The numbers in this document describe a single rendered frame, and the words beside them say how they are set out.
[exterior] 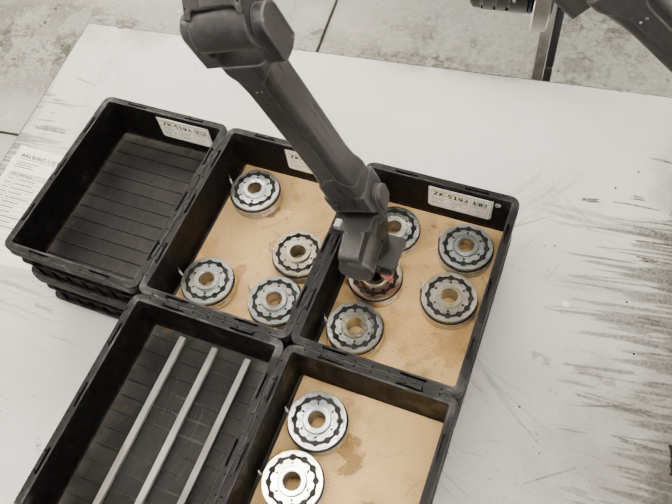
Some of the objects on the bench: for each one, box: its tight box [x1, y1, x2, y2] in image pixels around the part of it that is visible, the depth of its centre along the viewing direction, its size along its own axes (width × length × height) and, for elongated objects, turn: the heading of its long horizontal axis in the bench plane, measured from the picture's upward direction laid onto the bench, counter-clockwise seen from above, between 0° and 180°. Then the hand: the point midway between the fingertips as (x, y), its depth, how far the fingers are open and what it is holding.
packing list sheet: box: [0, 145, 64, 270], centre depth 164 cm, size 33×23×1 cm
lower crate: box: [33, 274, 126, 320], centre depth 151 cm, size 40×30×12 cm
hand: (375, 271), depth 127 cm, fingers open, 5 cm apart
